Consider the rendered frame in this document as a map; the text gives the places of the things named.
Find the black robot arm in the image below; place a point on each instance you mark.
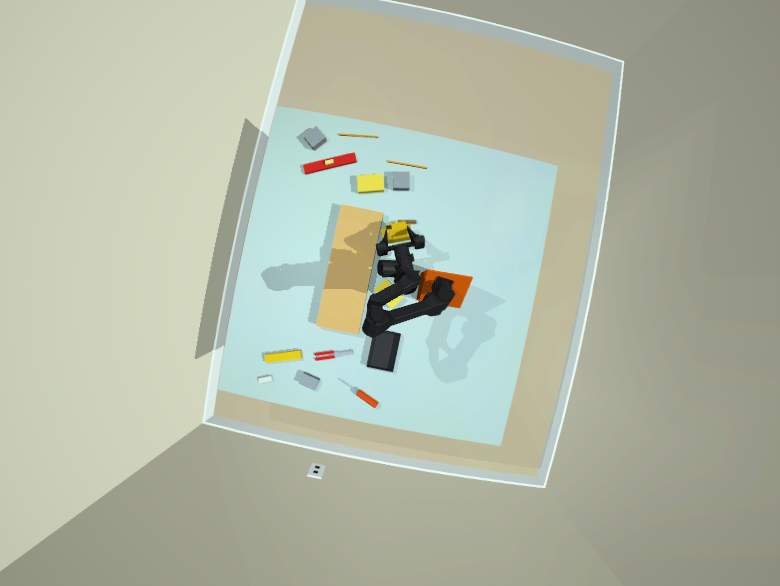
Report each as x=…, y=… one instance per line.
x=406, y=281

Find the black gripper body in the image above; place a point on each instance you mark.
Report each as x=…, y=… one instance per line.
x=401, y=250

